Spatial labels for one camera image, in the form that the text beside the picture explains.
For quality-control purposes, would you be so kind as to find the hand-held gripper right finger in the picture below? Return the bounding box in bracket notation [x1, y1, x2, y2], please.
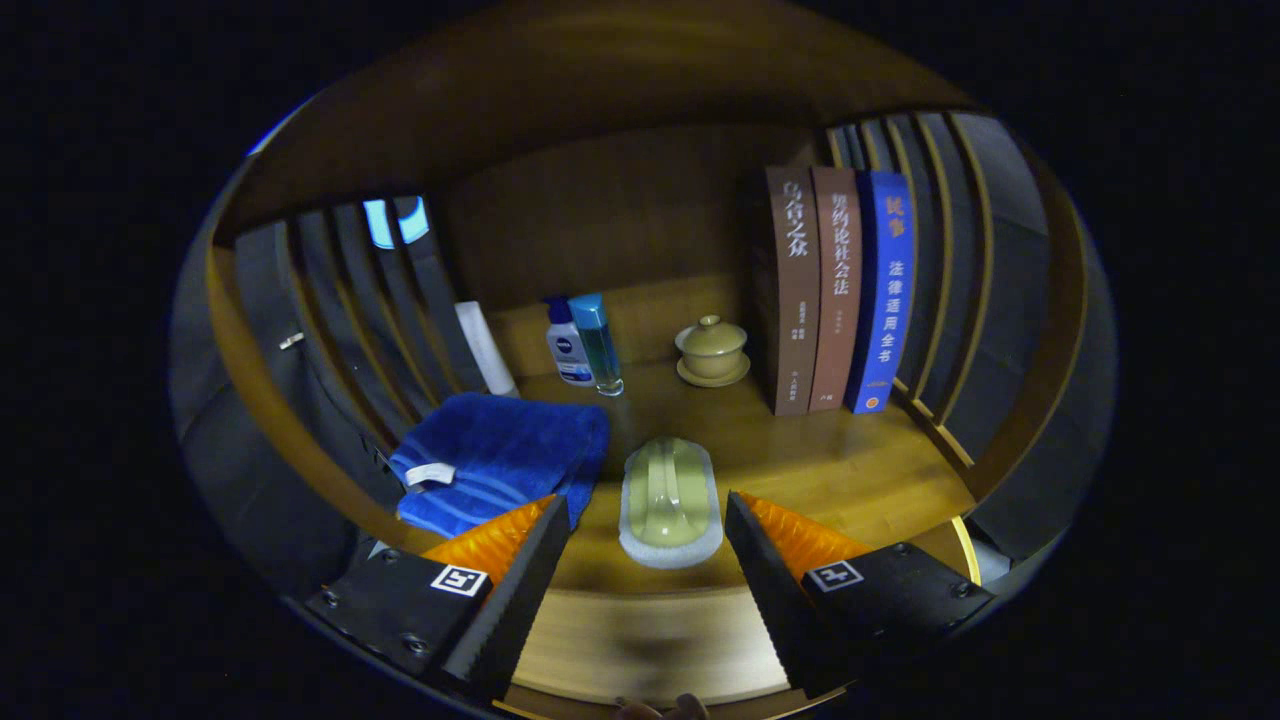
[725, 490, 996, 701]

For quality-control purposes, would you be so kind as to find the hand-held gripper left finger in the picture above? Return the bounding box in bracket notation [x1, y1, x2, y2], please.
[305, 493, 573, 706]

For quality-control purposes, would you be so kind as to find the green handled white scrub brush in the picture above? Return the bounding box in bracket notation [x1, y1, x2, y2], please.
[618, 436, 724, 570]

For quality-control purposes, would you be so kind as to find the wooden countertop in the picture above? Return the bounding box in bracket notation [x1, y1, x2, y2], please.
[395, 275, 976, 596]

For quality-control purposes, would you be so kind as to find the wooden cabinet with slatted hutch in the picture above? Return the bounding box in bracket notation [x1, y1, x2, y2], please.
[205, 10, 1091, 601]

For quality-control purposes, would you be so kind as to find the blue towel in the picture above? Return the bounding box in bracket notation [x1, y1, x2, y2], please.
[388, 392, 611, 539]

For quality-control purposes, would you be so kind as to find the beige lidded teacup with saucer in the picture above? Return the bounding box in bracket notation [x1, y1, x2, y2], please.
[675, 314, 751, 388]

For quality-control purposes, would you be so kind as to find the white tube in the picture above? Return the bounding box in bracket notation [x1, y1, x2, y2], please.
[455, 300, 519, 398]

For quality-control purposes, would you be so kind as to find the white lotion bottle blue cap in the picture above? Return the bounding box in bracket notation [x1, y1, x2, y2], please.
[545, 296, 594, 387]

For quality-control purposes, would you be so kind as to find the teal clear bottle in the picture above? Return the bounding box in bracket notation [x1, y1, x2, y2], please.
[568, 292, 625, 397]

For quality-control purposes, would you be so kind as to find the reddish brown book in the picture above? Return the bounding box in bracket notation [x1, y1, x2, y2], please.
[808, 166, 863, 413]

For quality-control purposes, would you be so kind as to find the blue book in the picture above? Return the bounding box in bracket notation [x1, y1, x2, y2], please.
[845, 170, 916, 415]

